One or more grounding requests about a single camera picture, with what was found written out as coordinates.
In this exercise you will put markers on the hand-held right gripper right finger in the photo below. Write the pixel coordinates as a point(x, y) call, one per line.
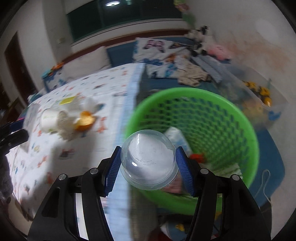
point(186, 173)

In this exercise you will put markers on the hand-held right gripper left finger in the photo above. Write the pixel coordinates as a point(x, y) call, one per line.
point(113, 169)

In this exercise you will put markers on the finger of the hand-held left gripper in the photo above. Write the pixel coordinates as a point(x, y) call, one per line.
point(8, 128)
point(16, 138)

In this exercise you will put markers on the red mesh ball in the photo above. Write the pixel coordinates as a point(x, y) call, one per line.
point(198, 157)

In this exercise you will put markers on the clear plastic dome lid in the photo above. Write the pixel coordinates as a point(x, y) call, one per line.
point(148, 160)

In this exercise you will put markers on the white milk carton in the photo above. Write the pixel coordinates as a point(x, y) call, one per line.
point(177, 136)

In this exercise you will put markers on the green plastic basket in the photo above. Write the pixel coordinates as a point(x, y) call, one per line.
point(208, 104)

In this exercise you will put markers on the white paper cup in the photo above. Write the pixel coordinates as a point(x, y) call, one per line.
point(49, 119)

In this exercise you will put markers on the crumpled white tissue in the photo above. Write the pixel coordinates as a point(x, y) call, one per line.
point(67, 129)

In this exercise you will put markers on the small orange cup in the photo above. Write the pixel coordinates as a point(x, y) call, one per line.
point(84, 119)

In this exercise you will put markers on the dark wooden door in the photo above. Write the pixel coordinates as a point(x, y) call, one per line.
point(18, 67)

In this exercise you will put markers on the yellow paper piece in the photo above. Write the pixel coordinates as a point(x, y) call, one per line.
point(67, 100)

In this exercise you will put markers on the teal toy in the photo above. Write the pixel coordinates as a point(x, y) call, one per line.
point(47, 73)

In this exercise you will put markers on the orange toy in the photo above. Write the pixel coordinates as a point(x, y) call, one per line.
point(57, 66)

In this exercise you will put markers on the blue mat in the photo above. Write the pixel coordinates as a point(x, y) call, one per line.
point(270, 162)

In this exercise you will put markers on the printed blanket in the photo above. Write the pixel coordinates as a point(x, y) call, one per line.
point(104, 81)

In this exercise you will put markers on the beige patterned cloth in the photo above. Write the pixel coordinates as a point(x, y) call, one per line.
point(194, 73)

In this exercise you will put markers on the white pillow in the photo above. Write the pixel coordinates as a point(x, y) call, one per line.
point(87, 60)

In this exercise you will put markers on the butterfly print quilt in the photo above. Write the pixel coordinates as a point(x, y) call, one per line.
point(161, 67)

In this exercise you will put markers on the grey striped cloth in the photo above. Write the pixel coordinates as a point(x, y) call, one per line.
point(208, 66)

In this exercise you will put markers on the yellow toy vehicle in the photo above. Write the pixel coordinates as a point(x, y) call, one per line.
point(261, 92)

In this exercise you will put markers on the clear plastic storage box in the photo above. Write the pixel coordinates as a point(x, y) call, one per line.
point(277, 109)

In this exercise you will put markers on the pink plush toy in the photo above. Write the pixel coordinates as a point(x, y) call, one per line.
point(218, 52)

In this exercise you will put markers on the butterfly print pillow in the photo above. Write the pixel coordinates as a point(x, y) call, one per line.
point(152, 46)

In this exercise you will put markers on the window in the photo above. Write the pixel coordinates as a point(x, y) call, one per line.
point(127, 18)

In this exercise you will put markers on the colourful wall decoration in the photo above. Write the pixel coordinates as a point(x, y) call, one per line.
point(185, 11)

